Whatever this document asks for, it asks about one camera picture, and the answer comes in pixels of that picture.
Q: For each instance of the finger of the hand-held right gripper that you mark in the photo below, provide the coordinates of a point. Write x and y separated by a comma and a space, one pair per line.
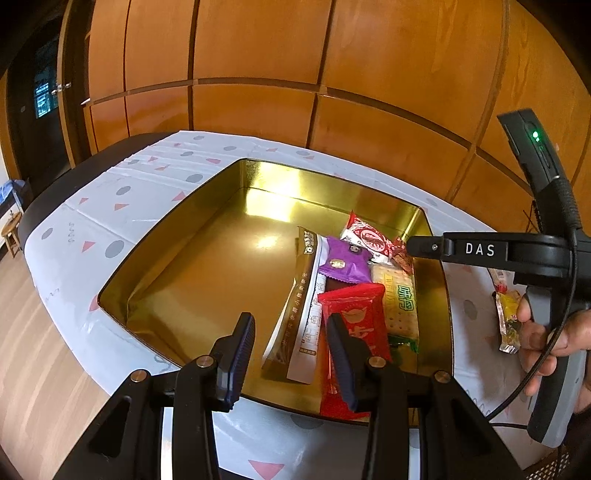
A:
427, 248

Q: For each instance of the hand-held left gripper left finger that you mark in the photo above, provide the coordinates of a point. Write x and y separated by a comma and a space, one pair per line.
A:
240, 350

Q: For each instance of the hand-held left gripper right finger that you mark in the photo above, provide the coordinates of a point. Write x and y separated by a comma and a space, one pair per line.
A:
341, 360

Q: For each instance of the small red candy packet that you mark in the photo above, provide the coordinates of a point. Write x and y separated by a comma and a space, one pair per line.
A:
400, 261

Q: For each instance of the large red snack packet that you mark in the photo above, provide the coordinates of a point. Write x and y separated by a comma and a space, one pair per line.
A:
364, 314

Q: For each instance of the cracker packet with green label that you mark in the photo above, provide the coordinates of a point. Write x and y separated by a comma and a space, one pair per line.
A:
399, 300

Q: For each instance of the red white candy packet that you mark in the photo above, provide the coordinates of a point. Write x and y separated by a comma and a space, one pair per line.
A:
369, 237

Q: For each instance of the long white brown stick packet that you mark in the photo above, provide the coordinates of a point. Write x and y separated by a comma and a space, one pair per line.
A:
300, 318

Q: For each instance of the purple snack packet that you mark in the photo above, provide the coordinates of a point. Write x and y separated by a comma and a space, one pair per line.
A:
344, 261

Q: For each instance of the gold tin box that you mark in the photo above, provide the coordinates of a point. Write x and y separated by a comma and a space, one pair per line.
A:
207, 258

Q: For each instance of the person's right hand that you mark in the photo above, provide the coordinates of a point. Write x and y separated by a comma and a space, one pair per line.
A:
572, 332

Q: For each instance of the yellow green snack packet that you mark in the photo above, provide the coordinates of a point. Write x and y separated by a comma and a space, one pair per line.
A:
508, 314

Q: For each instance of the brown woven mesh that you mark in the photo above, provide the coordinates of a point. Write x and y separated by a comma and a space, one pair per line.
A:
549, 468

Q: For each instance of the black table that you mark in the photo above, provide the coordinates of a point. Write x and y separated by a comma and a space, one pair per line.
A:
92, 157

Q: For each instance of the wooden wardrobe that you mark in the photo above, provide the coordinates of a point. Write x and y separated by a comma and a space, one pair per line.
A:
277, 41

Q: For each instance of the wooden stool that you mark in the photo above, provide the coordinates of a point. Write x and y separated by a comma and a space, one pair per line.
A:
10, 230

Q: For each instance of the blue cloth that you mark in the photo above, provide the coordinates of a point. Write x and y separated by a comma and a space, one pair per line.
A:
9, 189

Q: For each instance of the dark cabinet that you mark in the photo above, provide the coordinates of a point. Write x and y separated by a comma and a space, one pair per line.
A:
41, 138

